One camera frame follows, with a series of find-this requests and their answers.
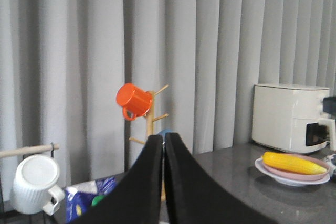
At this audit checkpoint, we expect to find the white ribbed mug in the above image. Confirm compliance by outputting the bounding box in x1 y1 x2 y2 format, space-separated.
10 154 65 216

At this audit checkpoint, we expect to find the wooden mug tree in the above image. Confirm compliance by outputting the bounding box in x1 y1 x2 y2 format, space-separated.
129 84 169 202

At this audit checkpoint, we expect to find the white air fryer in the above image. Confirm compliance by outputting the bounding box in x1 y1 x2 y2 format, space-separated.
251 84 335 153

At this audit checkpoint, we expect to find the white plate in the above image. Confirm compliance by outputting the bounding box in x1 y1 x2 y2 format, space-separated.
255 158 330 187

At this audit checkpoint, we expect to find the blue mug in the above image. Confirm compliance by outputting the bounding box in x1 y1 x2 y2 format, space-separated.
157 129 173 146

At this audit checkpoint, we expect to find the grey pleated curtain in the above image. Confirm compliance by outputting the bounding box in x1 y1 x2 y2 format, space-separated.
1 0 335 186

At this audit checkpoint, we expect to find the pink plate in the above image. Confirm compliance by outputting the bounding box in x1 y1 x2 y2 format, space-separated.
261 154 329 182

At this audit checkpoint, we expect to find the blue patterned object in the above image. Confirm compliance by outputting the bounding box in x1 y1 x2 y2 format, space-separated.
323 154 336 180

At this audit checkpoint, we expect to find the black wire mug rack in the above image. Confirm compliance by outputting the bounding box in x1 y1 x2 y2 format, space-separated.
0 142 60 224

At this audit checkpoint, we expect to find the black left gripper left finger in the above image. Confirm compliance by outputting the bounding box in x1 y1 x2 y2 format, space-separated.
71 135 163 223

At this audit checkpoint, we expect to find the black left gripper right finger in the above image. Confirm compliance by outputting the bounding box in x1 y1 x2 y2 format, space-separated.
164 133 275 223

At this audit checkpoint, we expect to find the blue white milk carton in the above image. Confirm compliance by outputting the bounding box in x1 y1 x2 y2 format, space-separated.
65 176 117 223

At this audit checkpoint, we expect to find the orange mug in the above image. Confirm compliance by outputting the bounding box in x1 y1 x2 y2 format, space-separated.
116 83 153 121

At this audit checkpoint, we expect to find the yellow corn cob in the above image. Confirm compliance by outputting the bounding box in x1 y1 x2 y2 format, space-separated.
262 152 328 175

